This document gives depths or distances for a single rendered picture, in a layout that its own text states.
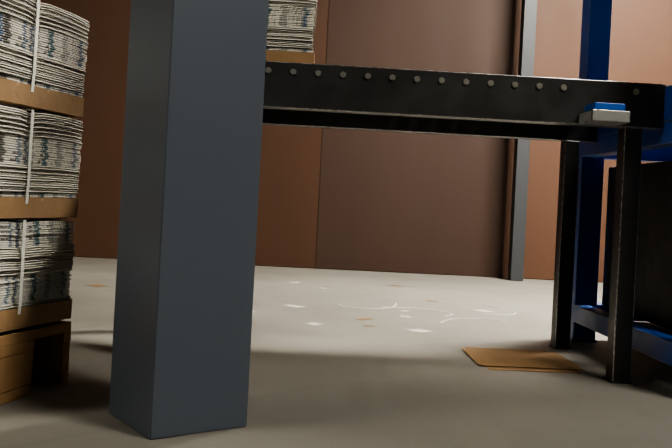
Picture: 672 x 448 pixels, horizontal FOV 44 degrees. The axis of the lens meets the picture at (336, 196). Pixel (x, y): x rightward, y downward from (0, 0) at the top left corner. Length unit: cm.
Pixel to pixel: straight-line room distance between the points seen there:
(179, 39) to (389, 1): 401
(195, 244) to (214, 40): 38
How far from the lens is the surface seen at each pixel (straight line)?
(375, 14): 546
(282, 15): 234
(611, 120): 221
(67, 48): 193
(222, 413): 163
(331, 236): 531
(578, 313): 294
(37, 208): 185
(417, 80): 219
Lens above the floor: 44
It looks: level
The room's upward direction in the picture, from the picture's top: 3 degrees clockwise
